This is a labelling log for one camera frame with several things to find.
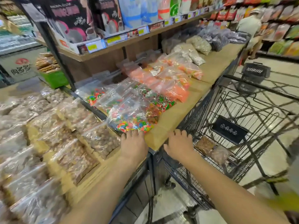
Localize person's left hand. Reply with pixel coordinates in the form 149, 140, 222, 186
120, 130, 149, 165

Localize person's right hand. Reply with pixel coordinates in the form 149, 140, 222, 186
163, 129, 199, 164

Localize person's right forearm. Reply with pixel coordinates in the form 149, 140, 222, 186
180, 154, 290, 224

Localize person's left forearm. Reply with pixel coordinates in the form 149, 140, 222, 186
59, 157, 146, 224

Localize pile of multicoloured candy bags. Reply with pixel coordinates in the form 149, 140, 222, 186
75, 76, 177, 134

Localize wooden display stand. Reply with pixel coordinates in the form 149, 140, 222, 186
0, 42, 246, 224

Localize brown nut bag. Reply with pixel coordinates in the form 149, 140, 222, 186
195, 136, 217, 157

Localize pale pink nut bag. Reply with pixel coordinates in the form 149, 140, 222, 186
211, 145, 231, 165

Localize pile of orange candy bags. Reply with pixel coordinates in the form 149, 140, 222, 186
121, 52, 204, 103

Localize black cart sign plate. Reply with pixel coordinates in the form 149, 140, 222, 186
211, 115, 249, 145

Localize wooden shelf unit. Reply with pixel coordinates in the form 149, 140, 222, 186
13, 0, 226, 92

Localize pile of clear nut bags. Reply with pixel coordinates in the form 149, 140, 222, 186
0, 87, 121, 224

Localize row of shelf price tags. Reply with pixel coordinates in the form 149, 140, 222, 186
77, 5, 218, 55

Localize pile of pale seed bags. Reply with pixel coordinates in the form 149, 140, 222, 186
161, 35, 212, 66

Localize stack of brown snack packs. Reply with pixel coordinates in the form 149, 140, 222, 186
36, 53, 60, 74

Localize black shopping basket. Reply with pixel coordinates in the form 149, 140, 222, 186
236, 62, 271, 94

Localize pile of dark dried-fruit bags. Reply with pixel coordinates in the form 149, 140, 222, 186
180, 26, 249, 52

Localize small black pink box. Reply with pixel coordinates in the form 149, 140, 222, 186
93, 0, 125, 34

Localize blue white packets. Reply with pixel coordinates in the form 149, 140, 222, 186
118, 0, 160, 30

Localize red white packet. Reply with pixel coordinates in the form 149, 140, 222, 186
158, 0, 171, 20

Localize white sign panel red logo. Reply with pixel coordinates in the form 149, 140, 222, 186
0, 47, 45, 83

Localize large black pink box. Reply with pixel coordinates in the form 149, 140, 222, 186
43, 0, 98, 44

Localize green white packet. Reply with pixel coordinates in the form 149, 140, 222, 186
169, 0, 183, 17

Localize glass chiller cabinet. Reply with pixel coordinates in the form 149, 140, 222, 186
0, 14, 40, 55

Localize black wire shopping cart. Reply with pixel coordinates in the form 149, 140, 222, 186
161, 74, 299, 224

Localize wall shelf of colourful packets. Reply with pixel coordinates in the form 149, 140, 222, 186
200, 0, 299, 57

